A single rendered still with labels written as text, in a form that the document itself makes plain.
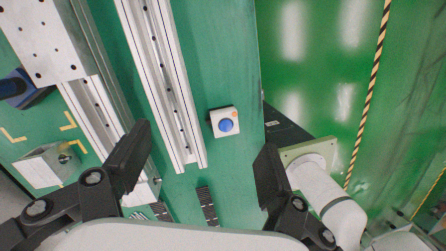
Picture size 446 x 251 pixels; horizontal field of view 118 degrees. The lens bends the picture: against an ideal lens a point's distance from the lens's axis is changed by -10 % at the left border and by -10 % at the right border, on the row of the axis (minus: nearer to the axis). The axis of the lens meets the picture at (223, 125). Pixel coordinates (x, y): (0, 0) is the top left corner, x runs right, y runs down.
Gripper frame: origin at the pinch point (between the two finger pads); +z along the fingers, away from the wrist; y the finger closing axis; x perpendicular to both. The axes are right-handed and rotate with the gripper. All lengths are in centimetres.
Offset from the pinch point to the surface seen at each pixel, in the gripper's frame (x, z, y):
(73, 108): -18.6, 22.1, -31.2
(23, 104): -22, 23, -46
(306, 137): -28, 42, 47
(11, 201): -156, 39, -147
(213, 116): -17.2, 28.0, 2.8
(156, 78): -10.2, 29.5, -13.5
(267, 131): -36, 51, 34
